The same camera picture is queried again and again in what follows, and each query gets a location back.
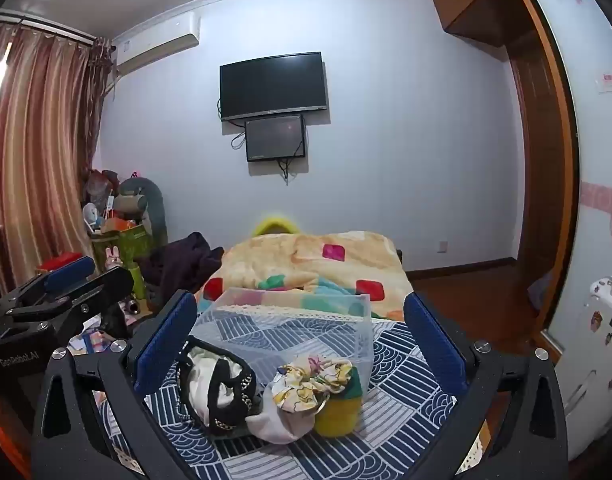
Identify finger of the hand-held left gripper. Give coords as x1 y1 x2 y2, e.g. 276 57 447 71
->
8 265 135 342
0 255 97 317

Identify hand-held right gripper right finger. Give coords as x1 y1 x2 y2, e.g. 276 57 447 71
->
403 291 570 480

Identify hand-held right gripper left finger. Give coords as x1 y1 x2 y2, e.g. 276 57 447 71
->
31 290 208 480

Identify black and white garment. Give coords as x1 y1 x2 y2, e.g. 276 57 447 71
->
176 335 260 437

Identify clear plastic storage box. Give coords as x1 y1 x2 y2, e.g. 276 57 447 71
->
188 287 375 402

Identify floral fabric scrunchie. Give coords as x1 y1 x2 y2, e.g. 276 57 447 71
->
268 352 358 414

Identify white cloth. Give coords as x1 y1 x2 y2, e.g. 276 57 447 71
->
246 399 320 445

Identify red box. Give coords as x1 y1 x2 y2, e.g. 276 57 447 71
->
38 252 85 274

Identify green paper bag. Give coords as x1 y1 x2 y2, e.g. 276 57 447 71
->
90 224 155 272

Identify dark cloth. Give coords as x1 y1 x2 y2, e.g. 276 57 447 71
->
135 232 226 312

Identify blue patterned bed sheet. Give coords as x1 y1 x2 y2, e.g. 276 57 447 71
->
93 310 493 480

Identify grey plush toy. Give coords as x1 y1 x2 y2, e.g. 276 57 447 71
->
117 174 168 248

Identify striped red curtain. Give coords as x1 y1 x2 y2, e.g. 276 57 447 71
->
0 22 115 297

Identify orange blanket with coloured squares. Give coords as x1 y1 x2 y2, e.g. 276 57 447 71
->
196 230 415 322

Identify white fridge with stickers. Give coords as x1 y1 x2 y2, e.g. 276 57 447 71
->
563 274 612 462

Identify yellow plush item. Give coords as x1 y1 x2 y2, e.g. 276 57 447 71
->
251 212 301 237

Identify small black monitor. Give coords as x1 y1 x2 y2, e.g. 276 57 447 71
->
244 114 307 163

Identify white air conditioner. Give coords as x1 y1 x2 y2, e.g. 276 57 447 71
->
113 16 202 77

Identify white door with pink stickers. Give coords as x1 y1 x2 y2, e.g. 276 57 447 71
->
523 0 612 341

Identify black wall television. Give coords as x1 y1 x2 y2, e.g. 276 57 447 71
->
219 51 330 122

